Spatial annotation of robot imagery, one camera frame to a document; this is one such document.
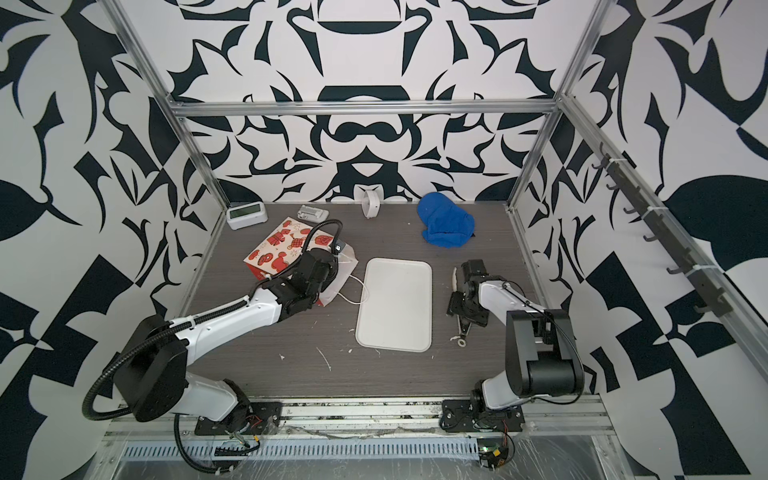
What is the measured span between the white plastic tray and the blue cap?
0.36ft

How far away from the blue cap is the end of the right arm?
0.88ft

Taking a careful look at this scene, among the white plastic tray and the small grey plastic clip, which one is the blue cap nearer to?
the white plastic tray

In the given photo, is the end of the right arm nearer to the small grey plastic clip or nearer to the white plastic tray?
the white plastic tray

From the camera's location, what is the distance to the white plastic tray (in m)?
0.89

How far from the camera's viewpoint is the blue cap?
1084 mm

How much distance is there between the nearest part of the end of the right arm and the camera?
677 mm

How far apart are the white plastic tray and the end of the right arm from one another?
115 mm
